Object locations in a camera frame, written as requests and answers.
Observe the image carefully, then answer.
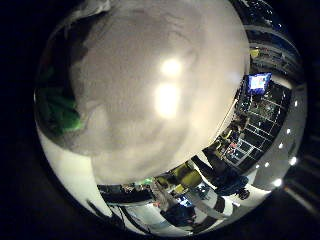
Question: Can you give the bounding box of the small orange plush carrot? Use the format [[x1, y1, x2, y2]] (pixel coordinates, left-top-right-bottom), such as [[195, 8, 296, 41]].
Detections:
[[34, 63, 84, 136]]

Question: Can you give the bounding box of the dark storage shelving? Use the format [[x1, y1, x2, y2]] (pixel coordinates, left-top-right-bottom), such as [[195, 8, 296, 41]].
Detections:
[[229, 83, 294, 168]]

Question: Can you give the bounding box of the person in dark clothes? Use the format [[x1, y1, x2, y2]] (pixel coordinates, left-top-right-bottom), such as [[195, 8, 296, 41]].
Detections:
[[201, 146, 251, 201]]

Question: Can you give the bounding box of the open black laptop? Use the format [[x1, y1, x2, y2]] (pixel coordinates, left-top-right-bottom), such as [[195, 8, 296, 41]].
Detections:
[[245, 71, 273, 96]]

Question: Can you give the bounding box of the yellow-green chair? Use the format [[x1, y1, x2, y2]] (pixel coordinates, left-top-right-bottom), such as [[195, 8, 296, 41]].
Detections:
[[169, 161, 203, 189]]

